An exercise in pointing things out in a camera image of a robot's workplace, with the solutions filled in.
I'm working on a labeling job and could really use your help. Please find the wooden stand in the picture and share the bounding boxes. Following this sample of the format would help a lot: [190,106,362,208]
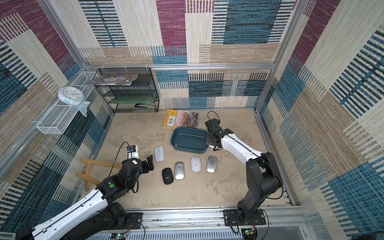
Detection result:
[76,158,122,192]

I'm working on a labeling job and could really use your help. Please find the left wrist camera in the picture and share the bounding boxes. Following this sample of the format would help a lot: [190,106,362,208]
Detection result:
[127,145,140,159]

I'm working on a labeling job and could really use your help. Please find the silver slim computer mouse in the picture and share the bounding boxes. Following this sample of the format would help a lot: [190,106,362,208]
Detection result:
[175,162,185,180]

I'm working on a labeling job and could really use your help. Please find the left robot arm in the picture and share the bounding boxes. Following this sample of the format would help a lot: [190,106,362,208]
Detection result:
[16,156,154,240]

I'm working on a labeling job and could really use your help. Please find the black computer mouse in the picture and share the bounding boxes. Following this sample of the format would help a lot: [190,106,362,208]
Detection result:
[162,168,174,185]

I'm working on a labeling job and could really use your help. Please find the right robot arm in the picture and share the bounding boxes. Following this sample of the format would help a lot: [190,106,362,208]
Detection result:
[205,119,283,224]

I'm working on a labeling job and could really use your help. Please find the teal plastic storage box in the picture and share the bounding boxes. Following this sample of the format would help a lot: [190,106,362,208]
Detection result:
[171,127,208,154]

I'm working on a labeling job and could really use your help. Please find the black mesh desk shelf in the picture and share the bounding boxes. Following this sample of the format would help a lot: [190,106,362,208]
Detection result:
[96,68,160,114]

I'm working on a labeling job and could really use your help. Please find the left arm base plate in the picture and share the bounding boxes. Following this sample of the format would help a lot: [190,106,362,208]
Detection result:
[122,212,143,230]

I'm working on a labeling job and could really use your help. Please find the magazine on shelf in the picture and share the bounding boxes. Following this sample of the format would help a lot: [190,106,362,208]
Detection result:
[87,74,139,86]

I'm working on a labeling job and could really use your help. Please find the yellow English textbook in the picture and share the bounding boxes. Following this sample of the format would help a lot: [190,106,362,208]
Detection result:
[162,109,199,130]

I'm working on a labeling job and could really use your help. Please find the white round clock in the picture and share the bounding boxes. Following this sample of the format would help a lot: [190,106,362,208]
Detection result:
[58,86,85,106]

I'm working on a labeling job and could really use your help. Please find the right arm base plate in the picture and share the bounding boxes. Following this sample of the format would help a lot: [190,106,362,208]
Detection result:
[223,209,267,227]

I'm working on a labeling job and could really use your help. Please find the silver grey computer mouse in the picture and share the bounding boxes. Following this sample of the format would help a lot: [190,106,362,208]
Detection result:
[206,156,218,173]

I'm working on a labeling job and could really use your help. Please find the white logo computer mouse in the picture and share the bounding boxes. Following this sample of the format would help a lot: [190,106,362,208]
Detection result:
[191,156,202,173]

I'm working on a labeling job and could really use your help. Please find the white wire wall basket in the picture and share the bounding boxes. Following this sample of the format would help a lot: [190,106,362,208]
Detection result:
[37,71,96,135]

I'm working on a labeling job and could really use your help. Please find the black stapler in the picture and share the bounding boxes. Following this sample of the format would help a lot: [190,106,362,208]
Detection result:
[135,104,155,109]

